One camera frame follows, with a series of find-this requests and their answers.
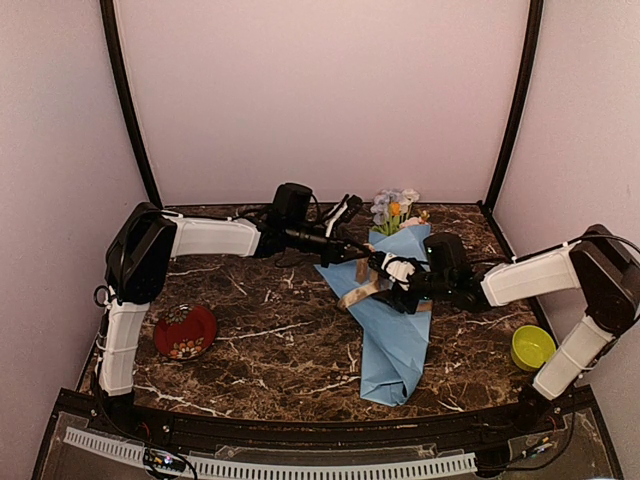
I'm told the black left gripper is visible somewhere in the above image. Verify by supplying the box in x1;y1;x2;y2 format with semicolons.
288;220;372;269

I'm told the beige satin ribbon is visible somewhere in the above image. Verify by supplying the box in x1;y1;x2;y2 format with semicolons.
338;243;425;310

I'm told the blue wrapping paper sheet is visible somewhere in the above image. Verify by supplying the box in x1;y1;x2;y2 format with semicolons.
314;224;431;406

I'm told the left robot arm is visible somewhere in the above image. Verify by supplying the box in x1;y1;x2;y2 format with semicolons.
94;182;369;436

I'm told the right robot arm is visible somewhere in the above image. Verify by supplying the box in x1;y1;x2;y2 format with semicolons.
369;224;639;434

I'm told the yellow-green bowl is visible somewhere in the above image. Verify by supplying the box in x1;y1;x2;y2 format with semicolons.
510;325;556;372

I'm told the red floral plate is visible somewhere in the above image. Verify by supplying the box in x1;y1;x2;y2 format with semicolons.
153;304;218;361

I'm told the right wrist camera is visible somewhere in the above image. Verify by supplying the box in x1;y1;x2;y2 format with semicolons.
368;251;416;291

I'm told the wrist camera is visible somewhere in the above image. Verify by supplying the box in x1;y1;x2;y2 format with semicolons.
368;251;416;291
322;194;363;238

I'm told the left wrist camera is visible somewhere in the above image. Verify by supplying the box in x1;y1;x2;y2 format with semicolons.
322;194;363;238

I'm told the black front frame rail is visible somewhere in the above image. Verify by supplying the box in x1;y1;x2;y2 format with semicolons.
46;387;599;453

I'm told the white slotted cable duct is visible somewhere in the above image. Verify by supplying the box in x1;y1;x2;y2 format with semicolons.
63;427;477;479

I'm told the black right corner post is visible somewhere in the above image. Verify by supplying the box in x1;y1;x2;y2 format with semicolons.
479;0;544;216

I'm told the black corner post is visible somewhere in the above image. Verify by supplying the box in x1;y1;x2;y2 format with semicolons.
479;0;544;216
99;0;163;208

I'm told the black left corner post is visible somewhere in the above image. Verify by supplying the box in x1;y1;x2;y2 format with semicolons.
99;0;163;208

